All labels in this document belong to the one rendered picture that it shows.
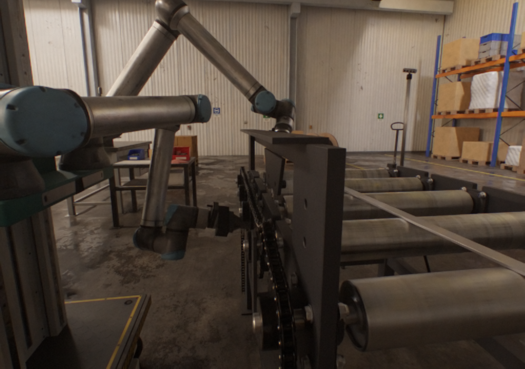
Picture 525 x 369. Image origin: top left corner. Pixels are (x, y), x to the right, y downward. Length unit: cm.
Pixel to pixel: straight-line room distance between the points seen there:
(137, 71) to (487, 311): 140
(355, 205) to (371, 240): 31
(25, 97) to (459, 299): 87
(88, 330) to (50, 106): 105
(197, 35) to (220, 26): 1038
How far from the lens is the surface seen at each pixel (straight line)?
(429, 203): 126
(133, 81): 141
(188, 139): 793
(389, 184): 150
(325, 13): 1246
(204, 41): 123
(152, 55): 141
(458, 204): 135
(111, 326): 149
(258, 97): 116
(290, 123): 128
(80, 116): 74
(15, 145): 72
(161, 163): 120
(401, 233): 85
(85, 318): 160
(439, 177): 162
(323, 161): 35
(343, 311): 47
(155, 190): 120
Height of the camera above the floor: 118
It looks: 10 degrees down
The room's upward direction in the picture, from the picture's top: straight up
